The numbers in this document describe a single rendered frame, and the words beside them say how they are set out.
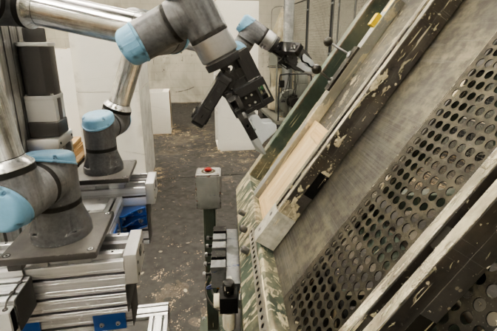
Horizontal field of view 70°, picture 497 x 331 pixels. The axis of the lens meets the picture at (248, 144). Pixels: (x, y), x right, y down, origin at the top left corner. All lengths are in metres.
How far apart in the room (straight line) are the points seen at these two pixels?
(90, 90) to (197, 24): 2.97
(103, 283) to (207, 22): 0.74
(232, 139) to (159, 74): 4.63
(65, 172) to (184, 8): 0.53
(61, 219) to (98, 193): 0.51
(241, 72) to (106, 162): 0.89
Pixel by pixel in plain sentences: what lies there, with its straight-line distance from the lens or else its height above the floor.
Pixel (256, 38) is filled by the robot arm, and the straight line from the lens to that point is 1.43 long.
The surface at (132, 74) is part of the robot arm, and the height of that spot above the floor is 1.40.
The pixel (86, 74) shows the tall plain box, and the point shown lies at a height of 1.25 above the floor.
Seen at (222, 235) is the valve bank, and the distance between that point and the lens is 1.51.
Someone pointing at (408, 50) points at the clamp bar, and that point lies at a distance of 1.11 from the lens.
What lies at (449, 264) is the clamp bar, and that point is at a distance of 0.59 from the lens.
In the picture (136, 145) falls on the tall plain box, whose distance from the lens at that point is 3.61.
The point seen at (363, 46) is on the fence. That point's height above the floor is 1.51.
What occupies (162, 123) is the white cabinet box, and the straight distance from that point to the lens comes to 6.26.
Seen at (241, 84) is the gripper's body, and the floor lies 1.45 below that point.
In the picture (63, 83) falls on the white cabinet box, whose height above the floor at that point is 1.00.
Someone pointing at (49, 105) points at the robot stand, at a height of 1.35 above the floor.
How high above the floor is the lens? 1.53
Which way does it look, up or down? 16 degrees down
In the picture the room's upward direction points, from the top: straight up
